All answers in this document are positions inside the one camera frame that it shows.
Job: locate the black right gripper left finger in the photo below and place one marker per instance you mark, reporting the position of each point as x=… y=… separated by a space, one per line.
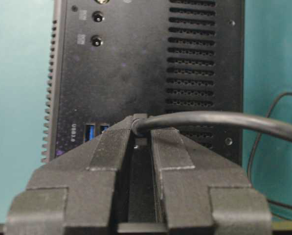
x=83 y=192

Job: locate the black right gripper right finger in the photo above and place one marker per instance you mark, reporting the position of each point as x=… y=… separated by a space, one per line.
x=202 y=193

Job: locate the black mini PC box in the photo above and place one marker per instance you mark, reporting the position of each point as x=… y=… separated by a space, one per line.
x=110 y=59

